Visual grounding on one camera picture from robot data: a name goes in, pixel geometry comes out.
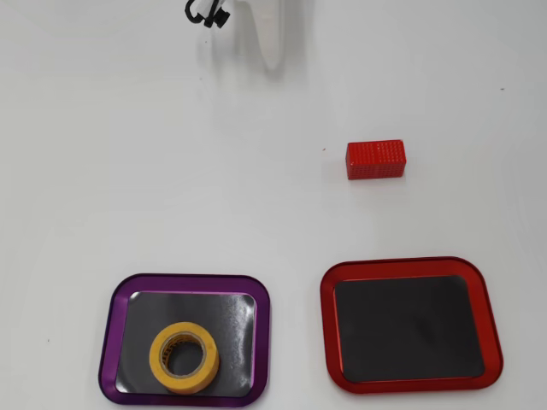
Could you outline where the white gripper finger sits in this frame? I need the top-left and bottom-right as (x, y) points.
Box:
(244, 0), (287, 73)

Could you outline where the yellow masking tape roll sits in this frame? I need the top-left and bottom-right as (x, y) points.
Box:
(149, 321), (221, 395)

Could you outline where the black clamp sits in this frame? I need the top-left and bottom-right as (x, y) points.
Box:
(185, 0), (232, 29)

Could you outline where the red studded block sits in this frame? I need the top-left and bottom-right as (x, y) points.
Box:
(345, 138), (407, 181)

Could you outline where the purple metal tray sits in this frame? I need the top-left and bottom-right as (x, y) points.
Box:
(97, 272), (272, 408)

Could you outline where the red metal tray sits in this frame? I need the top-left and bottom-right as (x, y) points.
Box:
(319, 255), (504, 395)

